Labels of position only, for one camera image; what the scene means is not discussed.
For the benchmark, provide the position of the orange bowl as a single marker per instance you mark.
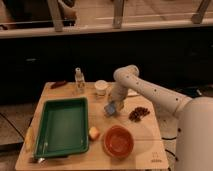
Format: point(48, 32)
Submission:
point(118, 142)

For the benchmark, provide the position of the white cup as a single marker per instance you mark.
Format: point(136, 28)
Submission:
point(101, 87)

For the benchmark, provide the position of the blue sponge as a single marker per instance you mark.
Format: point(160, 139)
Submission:
point(110, 109)

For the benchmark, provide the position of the metal spoon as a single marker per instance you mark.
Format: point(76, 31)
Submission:
point(40, 160)

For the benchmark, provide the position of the pile of brown beans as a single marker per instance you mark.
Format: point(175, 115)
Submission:
point(138, 113)

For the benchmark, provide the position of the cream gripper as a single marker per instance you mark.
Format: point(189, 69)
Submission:
point(119, 105)

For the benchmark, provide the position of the red brown pepper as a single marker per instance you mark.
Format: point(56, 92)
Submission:
point(58, 84)

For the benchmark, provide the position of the yellow round fruit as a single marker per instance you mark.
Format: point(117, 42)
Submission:
point(94, 133)

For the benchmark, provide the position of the clear spray bottle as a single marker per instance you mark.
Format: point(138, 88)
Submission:
point(79, 79)

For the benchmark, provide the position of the green plastic tray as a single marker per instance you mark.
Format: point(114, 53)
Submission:
point(63, 128)

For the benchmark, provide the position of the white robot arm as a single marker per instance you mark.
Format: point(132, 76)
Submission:
point(194, 144)

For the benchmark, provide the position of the wooden railing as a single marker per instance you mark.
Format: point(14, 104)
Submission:
point(35, 18)

